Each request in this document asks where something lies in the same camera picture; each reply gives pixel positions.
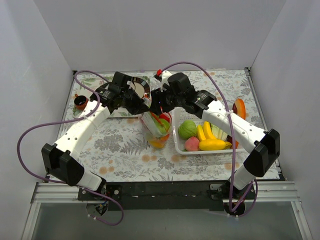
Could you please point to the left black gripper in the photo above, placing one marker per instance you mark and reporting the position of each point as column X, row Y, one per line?
column 139, row 107

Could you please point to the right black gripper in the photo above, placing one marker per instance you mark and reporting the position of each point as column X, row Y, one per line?
column 157, row 106

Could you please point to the green starfruit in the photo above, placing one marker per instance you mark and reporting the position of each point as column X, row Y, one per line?
column 161, row 122

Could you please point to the clear zip bag orange zipper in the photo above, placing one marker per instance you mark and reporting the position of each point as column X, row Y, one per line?
column 149, row 127

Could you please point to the orange red pepper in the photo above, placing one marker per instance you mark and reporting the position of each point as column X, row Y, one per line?
column 163, row 139

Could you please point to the yellow green mango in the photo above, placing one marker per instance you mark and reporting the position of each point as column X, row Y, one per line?
column 157, row 144

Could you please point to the green apple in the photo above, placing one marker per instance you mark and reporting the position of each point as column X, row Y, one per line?
column 162, row 130

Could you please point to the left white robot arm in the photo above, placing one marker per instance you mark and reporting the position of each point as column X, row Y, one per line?
column 61, row 158

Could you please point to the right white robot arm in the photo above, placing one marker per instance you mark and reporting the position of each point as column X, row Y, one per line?
column 263, row 146

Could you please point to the white plastic basket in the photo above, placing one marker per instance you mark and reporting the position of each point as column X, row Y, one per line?
column 179, row 115

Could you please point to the striped rim ceramic plate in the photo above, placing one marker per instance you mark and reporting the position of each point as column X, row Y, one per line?
column 141, row 87

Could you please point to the green cabbage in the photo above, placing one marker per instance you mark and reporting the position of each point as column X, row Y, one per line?
column 187, row 129

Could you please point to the small brown clay cup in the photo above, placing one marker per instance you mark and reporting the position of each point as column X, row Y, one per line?
column 80, row 102

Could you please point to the pink peach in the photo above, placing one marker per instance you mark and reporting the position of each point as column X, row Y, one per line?
column 192, row 144

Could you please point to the floral tablecloth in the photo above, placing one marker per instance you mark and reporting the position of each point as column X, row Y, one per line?
column 119, row 151

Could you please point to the green lettuce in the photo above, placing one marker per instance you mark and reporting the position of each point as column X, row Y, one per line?
column 218, row 133

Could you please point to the yellow mango in basket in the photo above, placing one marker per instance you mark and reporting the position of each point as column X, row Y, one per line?
column 214, row 145

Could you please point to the orange papaya slice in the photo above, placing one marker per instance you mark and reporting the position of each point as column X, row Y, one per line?
column 239, row 108

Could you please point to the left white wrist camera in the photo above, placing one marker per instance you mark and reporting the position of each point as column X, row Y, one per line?
column 131, row 85

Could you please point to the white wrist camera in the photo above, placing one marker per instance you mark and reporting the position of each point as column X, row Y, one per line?
column 162, row 76
column 131, row 85

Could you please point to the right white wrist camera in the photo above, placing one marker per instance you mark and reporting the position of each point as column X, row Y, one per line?
column 162, row 76

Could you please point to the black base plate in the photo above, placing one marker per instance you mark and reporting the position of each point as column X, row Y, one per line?
column 171, row 195

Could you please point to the aluminium frame rail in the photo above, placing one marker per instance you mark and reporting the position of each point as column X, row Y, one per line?
column 268, row 191

